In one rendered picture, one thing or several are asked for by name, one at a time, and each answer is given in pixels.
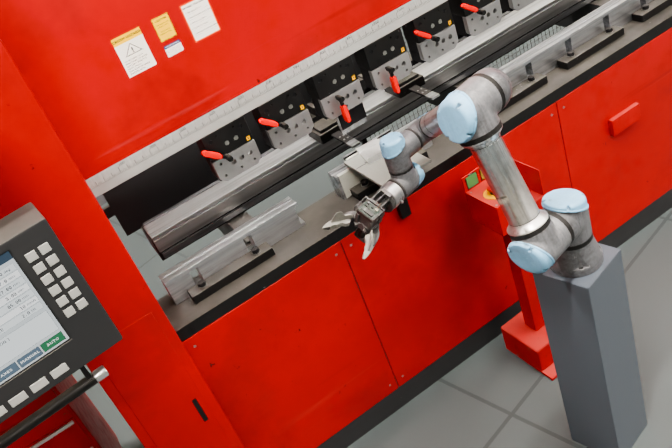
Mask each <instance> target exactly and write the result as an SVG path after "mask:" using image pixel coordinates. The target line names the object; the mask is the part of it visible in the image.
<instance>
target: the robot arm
mask: <svg viewBox="0 0 672 448"><path fill-rule="evenodd" d="M511 95H512V84H511V81H510V79H509V77H508V76H507V75H506V74H505V73H504V72H503V71H501V70H499V69H497V68H484V69H481V70H479V71H477V72H476V73H475V74H473V75H472V76H471V77H470V78H469V79H467V80H466V81H465V82H464V83H463V84H462V85H460V86H459V87H458V88H457V89H456V90H454V91H453V92H451V93H449V94H448V95H447V97H446V98H445V99H444V100H443V101H442V102H441V104H440V105H438V106H437V107H435V108H434V109H432V110H431V111H429V112H427V113H425V114H423V115H421V116H420V117H418V118H417V120H416V121H415V122H413V123H412V124H411V125H410V126H409V127H407V128H406V129H405V130H404V131H402V132H401V133H399V132H391V133H389V134H388V135H385V136H383V137H382V138H381V139H380V142H379V146H380V150H381V154H382V156H383V158H384V160H385V163H386V166H387V169H388V171H389V174H390V177H391V178H390V179H389V180H388V181H387V182H386V183H385V184H384V185H383V186H381V187H380V188H379V189H378V191H377V192H376V193H375V194H374V196H373V197H372V198H371V199H370V198H368V197H367V196H365V197H364V198H363V199H362V200H361V201H360V202H359V203H358V204H357V205H355V207H354V211H348V212H346V213H344V214H343V212H337V213H336V214H335V215H334V217H333V219H332V220H330V221H329V222H327V223H326V224H325V225H324V226H323V229H325V230H330V229H331V228H337V227H339V226H344V227H346V226H349V224H350V222H351V221H353V220H354V224H355V227H358V228H357V229H356V231H355V233H354V236H356V237H357V238H358V239H359V240H361V241H362V242H363V243H365V244H366V245H365V247H364V252H363V256H362V260H365V259H366V258H367V257H368V256H369V255H370V253H371V252H372V250H373V248H374V247H375V245H376V243H377V241H378V239H379V235H380V231H379V226H380V225H379V224H380V223H381V222H382V219H383V216H384V215H385V213H384V211H385V212H391V211H393V210H394V209H395V208H396V207H397V206H398V205H399V204H400V203H401V204H403V203H404V200H405V199H406V198H407V197H408V196H409V195H410V194H411V193H412V192H413V191H414V190H415V189H417V188H418V186H419V185H420V184H421V182H422V181H423V180H424V177H425V174H424V171H423V169H421V168H420V167H421V166H420V165H418V164H417V163H415V162H412V160H411V157H412V156H413V155H414V154H415V153H417V152H418V151H419V150H420V149H421V148H422V147H424V146H425V145H426V144H427V143H428V142H430V141H431V140H433V139H434V138H436V137H437V136H439V135H441V134H442V133H443V134H444V135H445V136H446V137H449V140H451V141H452V142H454V143H458V144H460V145H461V147H463V148H467V149H470V151H471V153H472V155H473V157H474V159H475V160H476V162H477V164H478V166H479V168H480V170H481V172H482V174H483V176H484V177H485V179H486V181H487V183H488V185H489V187H490V189H491V191H492V193H493V194H494V196H495V198H496V200H497V202H498V204H499V206H500V208H501V210H502V211H503V213H504V215H505V217H506V219H507V221H508V223H509V225H508V227H507V233H508V235H509V237H510V239H511V241H512V242H511V243H510V244H509V245H508V249H507V252H508V255H509V257H510V258H511V260H512V261H513V262H514V263H515V264H516V265H517V266H519V267H520V268H522V269H524V270H525V271H527V272H530V273H535V274H540V273H544V272H546V271H547V270H548V269H549V268H550V269H551V270H552V271H553V272H554V273H555V274H557V275H559V276H562V277H566V278H579V277H584V276H587V275H590V274H592V273H594V272H595V271H597V270H598V269H599V268H600V267H601V265H602V263H603V260H604V256H603V251H602V248H601V246H600V245H599V243H598V242H597V241H596V239H595V237H594V236H593V232H592V226H591V220H590V215H589V209H588V208H589V205H588V203H587V200H586V197H585V195H584V194H583V193H582V192H580V191H578V190H575V189H570V188H561V189H556V190H552V191H550V192H548V193H547V194H545V195H544V196H543V198H542V203H541V204H542V207H543V210H541V209H539V208H538V206H537V204H536V202H535V200H534V199H533V197H532V195H531V193H530V191H529V189H528V187H527V185H526V183H525V181H524V179H523V177H522V175H521V173H520V171H519V169H518V167H517V165H516V163H515V161H514V160H513V158H512V156H511V154H510V152H509V150H508V148H507V146H506V144H505V142H504V140H503V138H502V136H501V134H500V132H501V130H502V127H503V124H502V122H501V120H500V118H499V117H498V113H499V112H500V111H501V110H503V108H504V107H506V105H507V104H508V102H509V101H510V98H511ZM366 199H368V200H366ZM361 202H362V203H361ZM360 203H361V204H360ZM359 204H360V205H359ZM358 205H359V206H358ZM357 206H358V207H357ZM356 209H357V211H356V212H355V210H356Z"/></svg>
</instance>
